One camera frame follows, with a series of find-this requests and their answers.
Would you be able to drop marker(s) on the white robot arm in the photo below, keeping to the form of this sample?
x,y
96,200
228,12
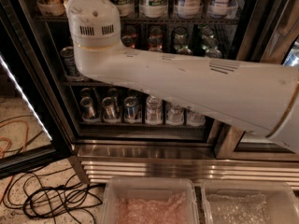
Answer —
x,y
258,98

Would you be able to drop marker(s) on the small blue can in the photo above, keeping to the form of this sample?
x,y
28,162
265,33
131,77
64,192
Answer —
x,y
132,110

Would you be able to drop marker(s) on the small silver can middle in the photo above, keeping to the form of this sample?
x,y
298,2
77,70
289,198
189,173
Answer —
x,y
112,112

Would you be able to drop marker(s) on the small silver can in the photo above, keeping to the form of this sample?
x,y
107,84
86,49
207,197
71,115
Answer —
x,y
89,111
112,112

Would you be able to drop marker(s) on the small silver can left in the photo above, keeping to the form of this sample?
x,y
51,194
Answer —
x,y
89,111

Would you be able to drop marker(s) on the metal fridge bottom grille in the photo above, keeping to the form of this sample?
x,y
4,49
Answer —
x,y
101,162

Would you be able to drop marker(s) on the white green orange can right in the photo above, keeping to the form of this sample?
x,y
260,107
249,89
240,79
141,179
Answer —
x,y
153,8

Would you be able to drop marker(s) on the white blue can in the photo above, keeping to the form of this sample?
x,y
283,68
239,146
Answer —
x,y
187,9
222,9

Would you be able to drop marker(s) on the open glass fridge door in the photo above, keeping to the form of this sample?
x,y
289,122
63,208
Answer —
x,y
26,116

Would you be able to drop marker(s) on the white blue can right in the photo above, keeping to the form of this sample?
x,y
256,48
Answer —
x,y
222,9

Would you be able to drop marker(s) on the water bottle left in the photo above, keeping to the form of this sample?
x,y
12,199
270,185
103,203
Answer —
x,y
154,111

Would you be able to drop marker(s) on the water bottle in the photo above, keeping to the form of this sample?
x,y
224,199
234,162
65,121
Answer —
x,y
154,111
195,119
174,114

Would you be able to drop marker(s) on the water bottle middle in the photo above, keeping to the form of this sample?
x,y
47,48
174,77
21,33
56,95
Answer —
x,y
174,114

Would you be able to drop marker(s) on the water bottle right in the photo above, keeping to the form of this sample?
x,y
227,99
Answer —
x,y
195,119

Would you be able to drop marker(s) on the clear bin pink wrap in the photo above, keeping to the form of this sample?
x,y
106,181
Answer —
x,y
149,200

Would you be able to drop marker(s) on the clear bin bubble wrap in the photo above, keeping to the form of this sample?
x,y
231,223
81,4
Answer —
x,y
249,202

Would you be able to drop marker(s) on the middle wire shelf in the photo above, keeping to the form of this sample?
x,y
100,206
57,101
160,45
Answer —
x,y
85,84

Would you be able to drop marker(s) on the wire shelf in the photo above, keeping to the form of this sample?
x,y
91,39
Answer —
x,y
148,20
85,84

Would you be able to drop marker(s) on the top wire shelf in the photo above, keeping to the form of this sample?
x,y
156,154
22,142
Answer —
x,y
148,20

